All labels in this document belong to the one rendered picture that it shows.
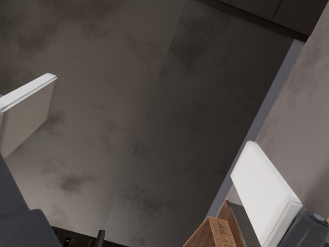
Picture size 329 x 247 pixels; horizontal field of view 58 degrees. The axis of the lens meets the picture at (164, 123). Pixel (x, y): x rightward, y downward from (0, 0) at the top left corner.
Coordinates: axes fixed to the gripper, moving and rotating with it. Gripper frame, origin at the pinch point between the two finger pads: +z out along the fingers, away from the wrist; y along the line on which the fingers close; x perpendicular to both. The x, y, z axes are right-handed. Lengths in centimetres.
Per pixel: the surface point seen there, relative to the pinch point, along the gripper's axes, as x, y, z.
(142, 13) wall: 2, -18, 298
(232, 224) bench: -104, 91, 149
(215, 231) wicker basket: -107, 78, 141
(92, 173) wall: -192, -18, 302
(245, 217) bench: -103, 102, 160
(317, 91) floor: -6, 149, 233
